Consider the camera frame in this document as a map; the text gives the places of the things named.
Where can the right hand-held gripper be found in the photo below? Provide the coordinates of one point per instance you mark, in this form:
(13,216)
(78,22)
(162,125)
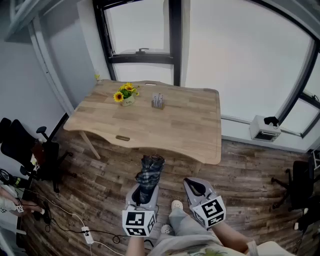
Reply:
(210,211)

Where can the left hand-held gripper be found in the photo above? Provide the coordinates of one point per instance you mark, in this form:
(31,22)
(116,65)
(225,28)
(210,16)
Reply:
(136,221)

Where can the dark plaid cloth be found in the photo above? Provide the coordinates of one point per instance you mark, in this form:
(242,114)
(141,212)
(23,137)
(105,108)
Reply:
(150,172)

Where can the person's right forearm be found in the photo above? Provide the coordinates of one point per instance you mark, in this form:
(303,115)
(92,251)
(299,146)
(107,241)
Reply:
(230,236)

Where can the person's left forearm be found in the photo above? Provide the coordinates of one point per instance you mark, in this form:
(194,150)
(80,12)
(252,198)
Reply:
(135,246)

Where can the white clog shoe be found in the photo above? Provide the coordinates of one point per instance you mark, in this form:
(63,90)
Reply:
(177,205)
(167,229)

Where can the grey trousers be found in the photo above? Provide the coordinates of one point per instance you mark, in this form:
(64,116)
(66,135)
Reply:
(185,225)

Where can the white printed shirt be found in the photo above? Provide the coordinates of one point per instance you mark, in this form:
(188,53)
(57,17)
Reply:
(190,250)

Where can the white power strip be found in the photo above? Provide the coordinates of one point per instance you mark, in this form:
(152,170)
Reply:
(87,235)

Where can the wooden table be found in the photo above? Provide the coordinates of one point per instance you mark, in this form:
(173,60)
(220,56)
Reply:
(175,125)

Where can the white box device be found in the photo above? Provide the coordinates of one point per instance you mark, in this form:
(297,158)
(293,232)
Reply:
(260,127)

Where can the sunflower plant in white pot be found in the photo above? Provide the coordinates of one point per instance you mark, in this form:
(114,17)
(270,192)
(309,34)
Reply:
(128,100)

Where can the small black device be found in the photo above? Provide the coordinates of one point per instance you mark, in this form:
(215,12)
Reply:
(271,120)

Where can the brown bag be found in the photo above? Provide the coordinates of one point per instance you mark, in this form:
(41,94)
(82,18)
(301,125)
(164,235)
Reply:
(38,153)

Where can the white rack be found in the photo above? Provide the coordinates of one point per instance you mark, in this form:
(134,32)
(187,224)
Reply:
(317,160)

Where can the small yellow white bottle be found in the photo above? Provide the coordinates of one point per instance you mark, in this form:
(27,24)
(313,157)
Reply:
(98,78)

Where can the black office chair with headrest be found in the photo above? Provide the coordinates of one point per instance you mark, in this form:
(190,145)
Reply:
(17,142)

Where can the black curved window frame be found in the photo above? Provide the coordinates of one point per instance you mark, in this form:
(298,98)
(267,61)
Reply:
(303,80)

